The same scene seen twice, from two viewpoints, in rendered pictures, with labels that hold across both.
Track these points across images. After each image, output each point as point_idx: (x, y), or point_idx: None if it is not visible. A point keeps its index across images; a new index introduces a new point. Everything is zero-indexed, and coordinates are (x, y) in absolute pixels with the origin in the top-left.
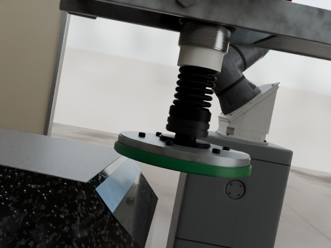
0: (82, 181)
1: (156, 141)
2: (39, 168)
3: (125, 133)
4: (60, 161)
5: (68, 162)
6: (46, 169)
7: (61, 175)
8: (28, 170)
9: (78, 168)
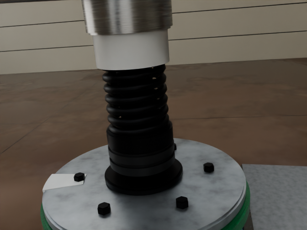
0: (246, 164)
1: (186, 156)
2: (296, 172)
3: (232, 168)
4: (305, 201)
5: (298, 204)
6: (291, 173)
7: (267, 167)
8: (298, 166)
9: (272, 190)
